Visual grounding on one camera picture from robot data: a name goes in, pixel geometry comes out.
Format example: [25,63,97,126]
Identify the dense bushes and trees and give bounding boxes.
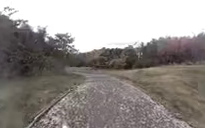
[0,6,79,79]

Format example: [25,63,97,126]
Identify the grey gravel path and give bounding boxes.
[25,68,193,128]

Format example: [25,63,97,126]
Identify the grass field beside path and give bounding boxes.
[89,63,205,128]

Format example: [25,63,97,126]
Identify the grass verge with weeds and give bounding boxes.
[0,68,87,128]

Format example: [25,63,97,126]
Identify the row of distant trees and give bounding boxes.
[68,31,205,70]

